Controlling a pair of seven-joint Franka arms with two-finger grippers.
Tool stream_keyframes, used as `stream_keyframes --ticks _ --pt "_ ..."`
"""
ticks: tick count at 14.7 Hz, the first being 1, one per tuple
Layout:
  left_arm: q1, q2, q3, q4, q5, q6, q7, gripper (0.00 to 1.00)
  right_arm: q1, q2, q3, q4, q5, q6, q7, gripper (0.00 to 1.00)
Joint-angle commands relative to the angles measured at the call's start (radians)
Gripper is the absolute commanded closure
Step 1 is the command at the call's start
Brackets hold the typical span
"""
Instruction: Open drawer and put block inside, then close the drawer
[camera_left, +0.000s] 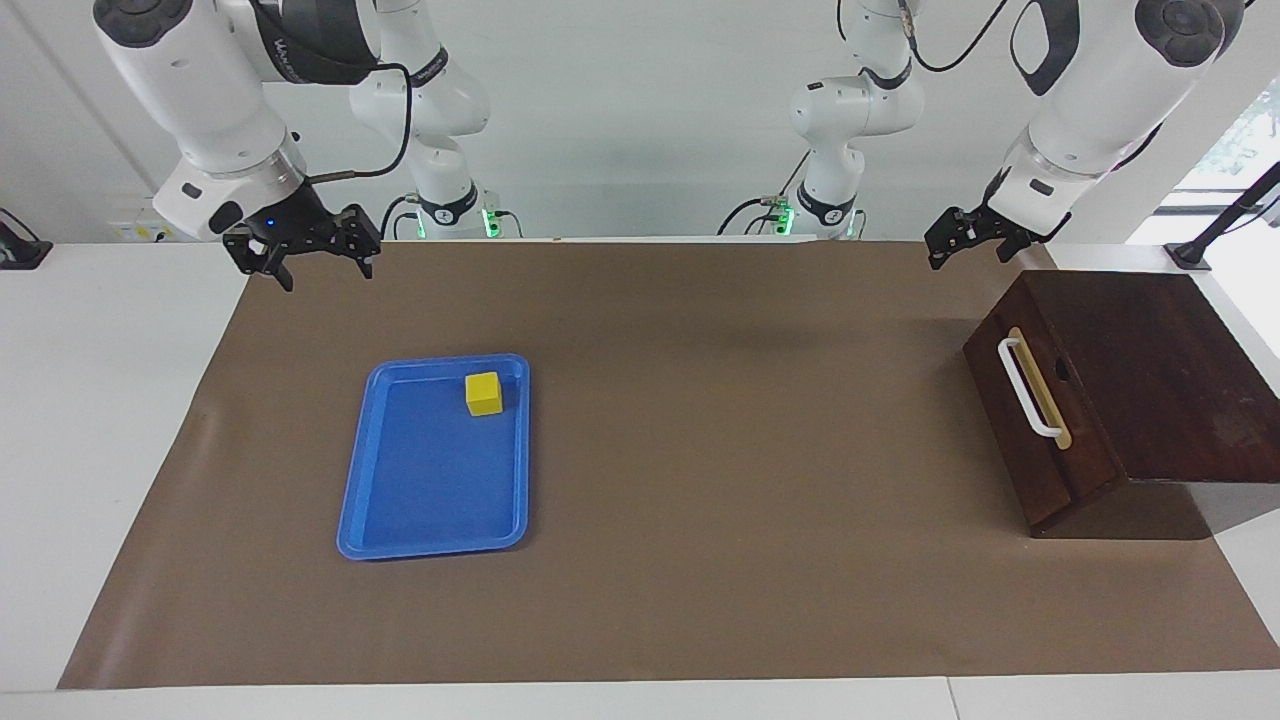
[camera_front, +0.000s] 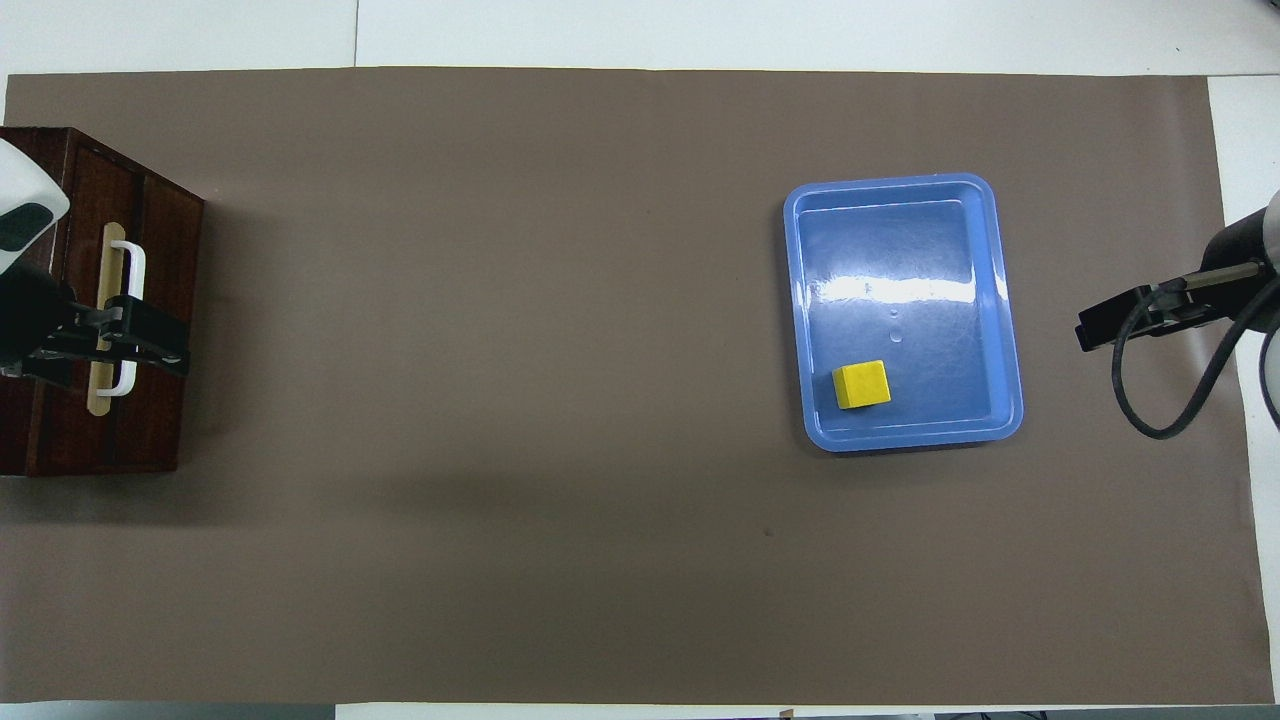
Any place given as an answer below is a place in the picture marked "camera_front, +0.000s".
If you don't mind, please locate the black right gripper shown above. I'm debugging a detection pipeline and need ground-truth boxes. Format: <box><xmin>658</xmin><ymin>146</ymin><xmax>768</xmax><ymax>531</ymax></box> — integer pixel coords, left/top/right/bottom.
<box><xmin>1076</xmin><ymin>285</ymin><xmax>1241</xmax><ymax>352</ymax></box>

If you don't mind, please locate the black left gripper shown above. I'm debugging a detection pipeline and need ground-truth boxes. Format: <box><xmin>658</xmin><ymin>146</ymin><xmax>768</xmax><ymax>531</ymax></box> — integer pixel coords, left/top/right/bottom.
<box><xmin>0</xmin><ymin>266</ymin><xmax>191</xmax><ymax>383</ymax></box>

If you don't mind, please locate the white drawer handle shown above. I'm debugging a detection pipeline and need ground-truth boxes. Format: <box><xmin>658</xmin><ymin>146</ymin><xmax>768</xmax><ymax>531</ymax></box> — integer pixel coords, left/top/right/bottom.
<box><xmin>95</xmin><ymin>240</ymin><xmax>147</xmax><ymax>398</ymax></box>

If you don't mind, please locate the wooden drawer dark front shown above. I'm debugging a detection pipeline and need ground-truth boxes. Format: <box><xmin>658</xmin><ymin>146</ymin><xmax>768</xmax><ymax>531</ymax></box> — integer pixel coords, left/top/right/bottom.
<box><xmin>68</xmin><ymin>140</ymin><xmax>147</xmax><ymax>473</ymax></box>

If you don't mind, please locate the yellow cube block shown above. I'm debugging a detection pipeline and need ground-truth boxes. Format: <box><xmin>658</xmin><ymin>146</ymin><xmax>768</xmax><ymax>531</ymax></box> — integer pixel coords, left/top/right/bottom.
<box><xmin>832</xmin><ymin>359</ymin><xmax>892</xmax><ymax>411</ymax></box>

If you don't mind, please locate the dark brown wooden cabinet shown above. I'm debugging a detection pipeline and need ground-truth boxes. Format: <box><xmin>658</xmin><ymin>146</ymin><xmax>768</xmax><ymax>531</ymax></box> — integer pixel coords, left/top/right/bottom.
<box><xmin>0</xmin><ymin>127</ymin><xmax>206</xmax><ymax>477</ymax></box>

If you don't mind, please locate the blue plastic tray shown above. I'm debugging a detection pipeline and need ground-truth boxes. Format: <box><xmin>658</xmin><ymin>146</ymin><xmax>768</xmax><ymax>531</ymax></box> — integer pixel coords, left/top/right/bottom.
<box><xmin>783</xmin><ymin>172</ymin><xmax>1025</xmax><ymax>454</ymax></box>

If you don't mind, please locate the brown table mat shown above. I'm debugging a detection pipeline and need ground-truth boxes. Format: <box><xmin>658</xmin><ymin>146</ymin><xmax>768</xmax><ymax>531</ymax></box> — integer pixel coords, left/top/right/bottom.
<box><xmin>0</xmin><ymin>66</ymin><xmax>1253</xmax><ymax>706</ymax></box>

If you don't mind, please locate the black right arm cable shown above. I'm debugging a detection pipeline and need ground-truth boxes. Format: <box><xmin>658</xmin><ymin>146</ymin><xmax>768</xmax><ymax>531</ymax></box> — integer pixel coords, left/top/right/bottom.
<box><xmin>1112</xmin><ymin>262</ymin><xmax>1280</xmax><ymax>440</ymax></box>

